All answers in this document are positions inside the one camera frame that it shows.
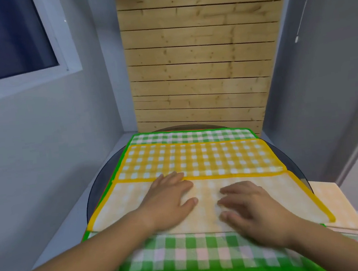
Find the person's left hand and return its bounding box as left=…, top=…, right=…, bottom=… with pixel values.
left=135, top=169, right=202, bottom=235

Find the person's right hand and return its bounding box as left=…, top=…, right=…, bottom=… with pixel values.
left=215, top=176, right=301, bottom=256

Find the yellow checkered cloth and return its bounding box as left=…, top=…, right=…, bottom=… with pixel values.
left=79, top=126, right=337, bottom=247

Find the person's left forearm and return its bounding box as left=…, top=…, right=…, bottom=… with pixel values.
left=0, top=206, right=155, bottom=271

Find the person's right forearm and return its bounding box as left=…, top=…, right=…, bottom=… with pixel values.
left=283, top=214, right=358, bottom=271

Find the green checkered cloth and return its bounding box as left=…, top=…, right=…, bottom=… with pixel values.
left=72, top=116, right=331, bottom=271

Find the stack of folded checkered cloths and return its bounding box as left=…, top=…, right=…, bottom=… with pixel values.
left=308, top=176, right=358, bottom=242

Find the wooden slat panel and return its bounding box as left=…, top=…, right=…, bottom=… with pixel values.
left=114, top=0, right=304, bottom=149

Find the white framed window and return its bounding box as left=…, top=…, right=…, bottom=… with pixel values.
left=0, top=0, right=86, bottom=105

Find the white pull cord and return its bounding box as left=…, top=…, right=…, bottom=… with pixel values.
left=290, top=0, right=312, bottom=44

